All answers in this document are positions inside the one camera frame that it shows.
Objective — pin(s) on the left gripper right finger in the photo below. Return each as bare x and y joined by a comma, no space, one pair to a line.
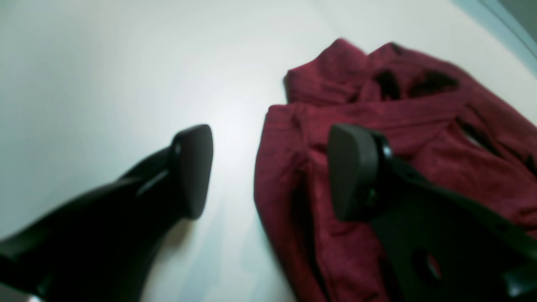
440,246

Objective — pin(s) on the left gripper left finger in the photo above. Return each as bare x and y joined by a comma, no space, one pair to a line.
100,246

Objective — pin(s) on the dark red t-shirt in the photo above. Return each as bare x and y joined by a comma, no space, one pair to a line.
436,117

